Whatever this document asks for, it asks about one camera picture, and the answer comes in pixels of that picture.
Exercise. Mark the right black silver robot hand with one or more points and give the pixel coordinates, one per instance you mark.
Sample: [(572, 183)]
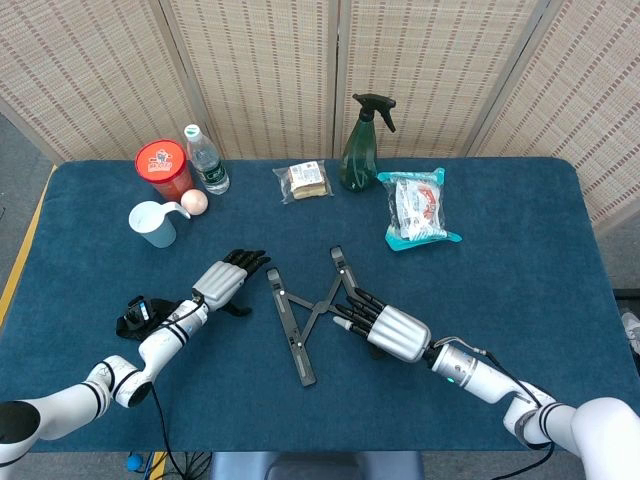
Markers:
[(400, 332)]

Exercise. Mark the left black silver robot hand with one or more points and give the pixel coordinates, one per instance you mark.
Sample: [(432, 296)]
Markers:
[(220, 282)]

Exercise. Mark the black folding laptop stand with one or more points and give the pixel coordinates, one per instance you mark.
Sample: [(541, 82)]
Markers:
[(307, 370)]

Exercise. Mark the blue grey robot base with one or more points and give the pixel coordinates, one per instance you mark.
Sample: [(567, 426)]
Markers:
[(315, 467)]

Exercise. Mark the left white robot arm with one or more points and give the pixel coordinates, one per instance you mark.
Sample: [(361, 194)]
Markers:
[(165, 340)]

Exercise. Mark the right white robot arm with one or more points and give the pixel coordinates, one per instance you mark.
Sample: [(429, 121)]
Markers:
[(475, 375)]

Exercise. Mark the peach coloured ball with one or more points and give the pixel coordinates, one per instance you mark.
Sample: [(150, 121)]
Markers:
[(194, 202)]

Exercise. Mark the clear plastic water bottle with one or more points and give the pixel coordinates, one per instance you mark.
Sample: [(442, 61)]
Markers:
[(210, 170)]

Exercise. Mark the blue table cloth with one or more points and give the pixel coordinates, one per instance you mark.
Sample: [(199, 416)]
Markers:
[(500, 280)]

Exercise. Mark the teal snack package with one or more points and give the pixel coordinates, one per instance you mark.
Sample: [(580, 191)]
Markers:
[(417, 210)]

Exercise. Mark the plastic wrapped sandwich cake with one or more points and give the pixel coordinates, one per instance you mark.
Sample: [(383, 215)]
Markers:
[(305, 182)]

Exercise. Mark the red orange lidded tub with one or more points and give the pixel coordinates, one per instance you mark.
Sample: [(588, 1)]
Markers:
[(160, 162)]

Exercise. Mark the green spray bottle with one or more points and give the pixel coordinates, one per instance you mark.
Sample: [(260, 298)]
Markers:
[(357, 160)]

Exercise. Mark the small blue ball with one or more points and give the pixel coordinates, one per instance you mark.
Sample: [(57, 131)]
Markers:
[(134, 461)]

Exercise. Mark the bamboo folding screen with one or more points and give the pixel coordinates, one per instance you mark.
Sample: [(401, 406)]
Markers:
[(250, 75)]

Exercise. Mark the grey sneaker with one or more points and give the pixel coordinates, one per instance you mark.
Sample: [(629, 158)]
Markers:
[(632, 327)]

